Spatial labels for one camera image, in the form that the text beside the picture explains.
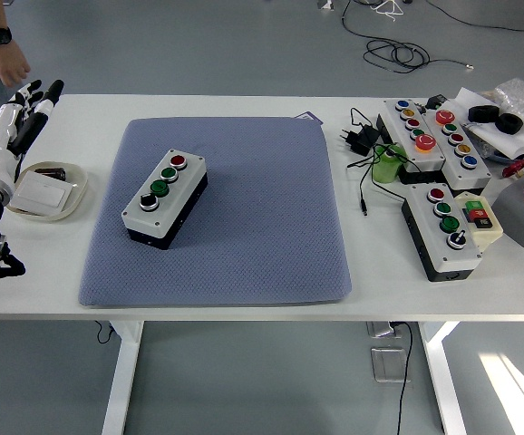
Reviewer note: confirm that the small dark brown object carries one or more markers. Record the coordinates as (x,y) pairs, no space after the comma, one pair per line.
(51,174)

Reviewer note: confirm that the silver floor socket plate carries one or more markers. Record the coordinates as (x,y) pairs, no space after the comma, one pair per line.
(386,364)

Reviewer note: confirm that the five-button box, stop button lit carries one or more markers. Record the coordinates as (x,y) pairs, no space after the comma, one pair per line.
(425,156)

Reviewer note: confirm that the white wall switch plate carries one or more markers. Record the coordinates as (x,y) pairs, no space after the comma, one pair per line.
(40,192)

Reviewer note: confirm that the blue plate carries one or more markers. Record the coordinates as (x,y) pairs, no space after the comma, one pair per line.
(497,157)

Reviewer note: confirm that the grey block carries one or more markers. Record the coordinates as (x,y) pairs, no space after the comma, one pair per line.
(516,217)

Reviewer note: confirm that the silver socket bracket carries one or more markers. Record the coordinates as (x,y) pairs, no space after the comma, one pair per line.
(380,328)

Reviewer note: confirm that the grey four-button control box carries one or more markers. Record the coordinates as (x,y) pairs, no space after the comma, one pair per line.
(162,199)
(454,258)

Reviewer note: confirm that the clear bubble wrap bag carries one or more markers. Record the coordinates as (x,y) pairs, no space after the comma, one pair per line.
(520,97)

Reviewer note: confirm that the white foam sheet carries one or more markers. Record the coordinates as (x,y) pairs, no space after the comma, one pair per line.
(511,142)

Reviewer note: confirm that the five-button box, red stop button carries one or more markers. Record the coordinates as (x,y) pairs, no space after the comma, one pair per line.
(466,174)

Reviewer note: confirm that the grey-blue woven mat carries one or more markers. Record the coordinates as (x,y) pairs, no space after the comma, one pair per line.
(253,226)

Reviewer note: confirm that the beige three-button switch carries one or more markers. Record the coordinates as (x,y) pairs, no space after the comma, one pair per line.
(488,233)

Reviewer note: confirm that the green plastic bottle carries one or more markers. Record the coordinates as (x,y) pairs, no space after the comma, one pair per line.
(386,167)

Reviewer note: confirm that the white shallow tray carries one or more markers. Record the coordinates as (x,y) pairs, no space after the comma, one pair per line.
(78,181)

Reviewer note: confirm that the white table leg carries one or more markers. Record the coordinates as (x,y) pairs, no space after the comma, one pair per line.
(123,385)
(443,385)

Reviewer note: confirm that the small black device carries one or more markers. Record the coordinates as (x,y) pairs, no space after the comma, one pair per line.
(436,100)

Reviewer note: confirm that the purple card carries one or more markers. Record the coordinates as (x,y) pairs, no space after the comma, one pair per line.
(314,118)

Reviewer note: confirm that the red knob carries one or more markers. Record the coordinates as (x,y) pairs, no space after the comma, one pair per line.
(513,170)

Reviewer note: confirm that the person's hand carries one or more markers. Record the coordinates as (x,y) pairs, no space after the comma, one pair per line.
(6,63)

